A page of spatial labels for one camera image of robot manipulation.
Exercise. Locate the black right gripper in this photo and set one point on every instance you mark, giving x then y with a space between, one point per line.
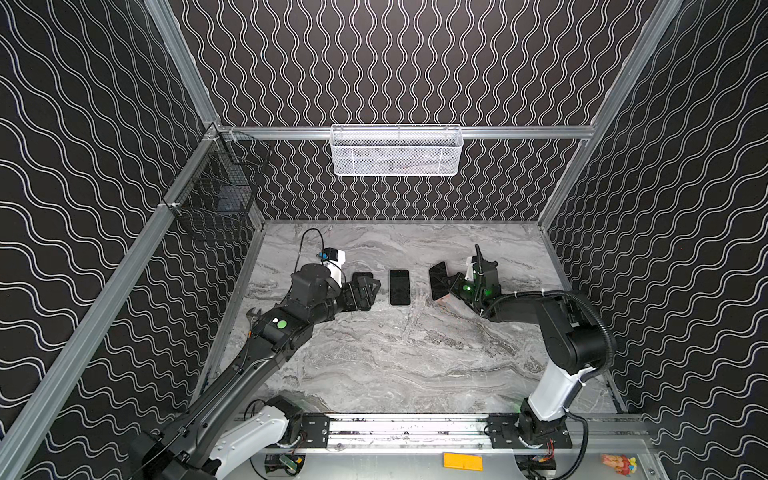
455 285

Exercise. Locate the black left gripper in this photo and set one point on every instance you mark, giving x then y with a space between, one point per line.
357 291

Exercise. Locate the light blue phone case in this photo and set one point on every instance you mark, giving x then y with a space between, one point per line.
399 287

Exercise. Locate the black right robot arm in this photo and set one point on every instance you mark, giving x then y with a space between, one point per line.
578 344

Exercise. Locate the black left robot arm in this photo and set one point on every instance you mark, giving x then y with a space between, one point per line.
184 449

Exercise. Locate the yellow block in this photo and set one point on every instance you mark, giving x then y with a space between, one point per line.
463 462

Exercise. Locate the small colourful toy figure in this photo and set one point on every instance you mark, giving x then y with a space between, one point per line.
621 464

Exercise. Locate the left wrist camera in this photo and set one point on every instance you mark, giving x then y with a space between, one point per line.
334 259

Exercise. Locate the orange handled wrench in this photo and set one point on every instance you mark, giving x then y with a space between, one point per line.
253 315

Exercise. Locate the white wire mesh basket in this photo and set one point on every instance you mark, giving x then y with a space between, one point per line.
425 155

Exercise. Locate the black wire mesh basket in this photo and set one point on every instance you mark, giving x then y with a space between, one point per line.
219 204

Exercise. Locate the horizontal aluminium back rail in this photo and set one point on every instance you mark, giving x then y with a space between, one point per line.
380 130

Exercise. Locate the right aluminium corner post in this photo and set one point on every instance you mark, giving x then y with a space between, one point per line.
648 40

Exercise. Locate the aluminium corner frame post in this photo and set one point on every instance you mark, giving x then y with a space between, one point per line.
179 52

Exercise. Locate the left aluminium side rail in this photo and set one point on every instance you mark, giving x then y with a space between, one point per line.
69 216

